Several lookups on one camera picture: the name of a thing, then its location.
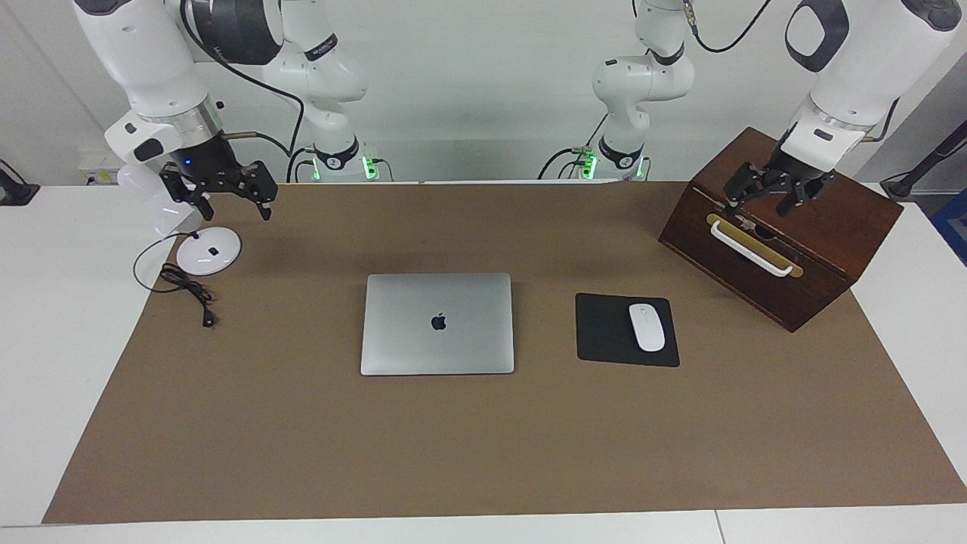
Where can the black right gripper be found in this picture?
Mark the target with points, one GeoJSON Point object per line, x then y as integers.
{"type": "Point", "coordinates": [195, 160]}

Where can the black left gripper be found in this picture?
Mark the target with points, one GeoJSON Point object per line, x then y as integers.
{"type": "Point", "coordinates": [793, 162]}

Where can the grey aluminium laptop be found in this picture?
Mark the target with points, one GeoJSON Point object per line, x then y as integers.
{"type": "Point", "coordinates": [468, 332]}

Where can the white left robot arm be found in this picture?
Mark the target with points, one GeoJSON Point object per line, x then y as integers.
{"type": "Point", "coordinates": [869, 53]}

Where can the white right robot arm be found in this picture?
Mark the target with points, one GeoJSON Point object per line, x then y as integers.
{"type": "Point", "coordinates": [136, 45]}

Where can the white desk lamp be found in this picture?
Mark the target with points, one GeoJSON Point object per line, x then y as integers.
{"type": "Point", "coordinates": [208, 253]}

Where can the dark brown wooden box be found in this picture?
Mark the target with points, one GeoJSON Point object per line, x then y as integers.
{"type": "Point", "coordinates": [838, 234]}

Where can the black tripod stand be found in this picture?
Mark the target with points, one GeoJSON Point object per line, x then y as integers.
{"type": "Point", "coordinates": [906, 185]}

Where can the blue object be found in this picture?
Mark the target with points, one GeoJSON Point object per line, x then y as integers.
{"type": "Point", "coordinates": [953, 227]}

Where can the white computer mouse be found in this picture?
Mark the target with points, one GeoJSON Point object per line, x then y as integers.
{"type": "Point", "coordinates": [647, 329]}

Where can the black stand foot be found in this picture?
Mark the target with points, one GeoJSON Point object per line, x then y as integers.
{"type": "Point", "coordinates": [15, 193]}

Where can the black mouse pad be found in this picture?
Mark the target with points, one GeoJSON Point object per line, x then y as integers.
{"type": "Point", "coordinates": [604, 332]}

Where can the brown table mat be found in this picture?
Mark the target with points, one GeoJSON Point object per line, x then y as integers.
{"type": "Point", "coordinates": [453, 453]}

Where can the white wall power strip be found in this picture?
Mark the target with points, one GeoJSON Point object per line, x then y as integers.
{"type": "Point", "coordinates": [94, 162]}

